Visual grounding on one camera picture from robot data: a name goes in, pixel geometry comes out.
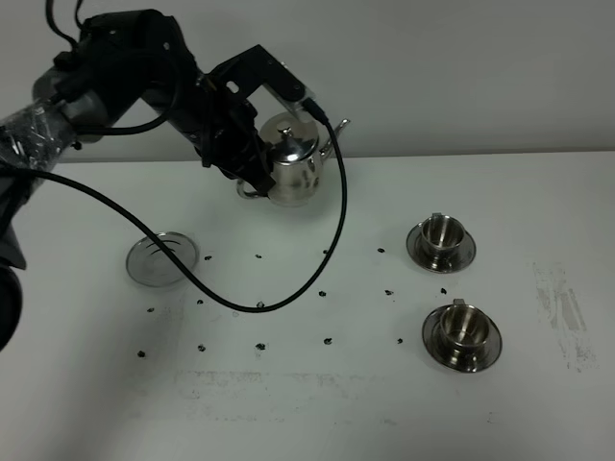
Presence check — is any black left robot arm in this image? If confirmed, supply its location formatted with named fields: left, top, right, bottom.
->
left=1, top=10, right=310, bottom=342

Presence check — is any near stainless steel saucer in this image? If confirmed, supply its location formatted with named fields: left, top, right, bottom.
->
left=422, top=304, right=503, bottom=374

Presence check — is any black left camera cable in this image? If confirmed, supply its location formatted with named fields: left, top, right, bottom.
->
left=28, top=98, right=349, bottom=313

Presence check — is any stainless steel saucer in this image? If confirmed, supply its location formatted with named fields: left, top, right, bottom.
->
left=422, top=304, right=503, bottom=374
left=406, top=223, right=477, bottom=274

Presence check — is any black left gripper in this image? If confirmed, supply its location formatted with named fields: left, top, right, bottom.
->
left=169, top=45, right=303, bottom=197

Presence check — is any stainless steel teapot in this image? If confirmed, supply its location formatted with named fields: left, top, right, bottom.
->
left=259, top=112, right=333, bottom=206

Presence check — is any steel teapot saucer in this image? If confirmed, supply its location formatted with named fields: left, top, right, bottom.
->
left=126, top=231, right=199, bottom=288

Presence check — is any near stainless steel teacup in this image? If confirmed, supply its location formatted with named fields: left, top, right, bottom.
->
left=439, top=299, right=490, bottom=351

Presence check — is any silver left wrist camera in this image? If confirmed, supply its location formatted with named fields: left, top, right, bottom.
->
left=280, top=61, right=316, bottom=123

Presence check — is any far stainless steel saucer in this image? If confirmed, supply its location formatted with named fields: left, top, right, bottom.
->
left=406, top=223, right=477, bottom=274

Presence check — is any far stainless steel teacup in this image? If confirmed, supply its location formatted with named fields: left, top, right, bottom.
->
left=420, top=213, right=466, bottom=254

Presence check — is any stainless steel teacup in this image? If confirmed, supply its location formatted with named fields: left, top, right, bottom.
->
left=420, top=213, right=466, bottom=254
left=439, top=299, right=490, bottom=351

